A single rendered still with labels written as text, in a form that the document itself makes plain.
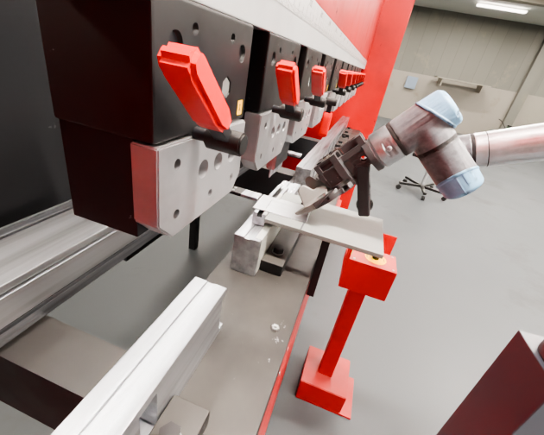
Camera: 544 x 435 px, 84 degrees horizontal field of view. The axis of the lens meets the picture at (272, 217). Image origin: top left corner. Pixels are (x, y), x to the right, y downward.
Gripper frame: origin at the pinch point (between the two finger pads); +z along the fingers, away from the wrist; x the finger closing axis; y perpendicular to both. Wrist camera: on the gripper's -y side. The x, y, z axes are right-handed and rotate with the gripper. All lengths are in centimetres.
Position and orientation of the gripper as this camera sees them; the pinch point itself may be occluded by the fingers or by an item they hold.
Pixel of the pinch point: (304, 208)
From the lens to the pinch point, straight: 72.3
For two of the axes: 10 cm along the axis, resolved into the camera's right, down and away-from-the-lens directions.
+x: -3.0, 4.1, -8.6
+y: -6.0, -7.8, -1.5
